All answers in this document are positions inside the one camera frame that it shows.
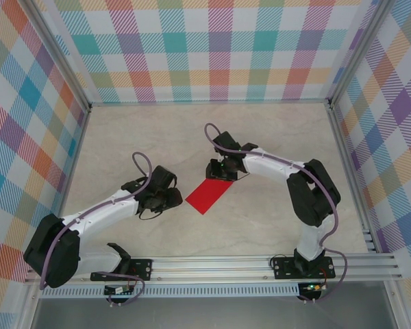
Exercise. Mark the red paper sheet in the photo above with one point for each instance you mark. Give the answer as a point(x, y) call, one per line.
point(207, 197)

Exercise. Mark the aluminium side rail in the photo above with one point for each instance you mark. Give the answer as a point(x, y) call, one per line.
point(354, 171)
point(68, 181)

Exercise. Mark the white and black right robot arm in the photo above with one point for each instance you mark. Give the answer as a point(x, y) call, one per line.
point(270, 164)

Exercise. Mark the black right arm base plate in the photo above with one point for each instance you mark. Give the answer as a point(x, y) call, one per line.
point(284, 269)

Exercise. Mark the aluminium frame post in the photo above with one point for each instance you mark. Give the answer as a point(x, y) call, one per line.
point(360, 51)
point(59, 51)

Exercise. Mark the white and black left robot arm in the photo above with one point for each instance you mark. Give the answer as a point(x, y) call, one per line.
point(99, 212)

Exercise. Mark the aluminium frame cross bar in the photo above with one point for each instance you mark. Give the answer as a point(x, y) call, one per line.
point(209, 102)

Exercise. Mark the aluminium mounting rail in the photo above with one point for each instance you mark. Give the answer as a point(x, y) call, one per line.
point(209, 269)

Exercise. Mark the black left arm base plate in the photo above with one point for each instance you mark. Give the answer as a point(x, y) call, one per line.
point(140, 269)

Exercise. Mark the aluminium frame leg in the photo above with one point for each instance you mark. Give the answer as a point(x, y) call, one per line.
point(395, 308)
point(29, 308)

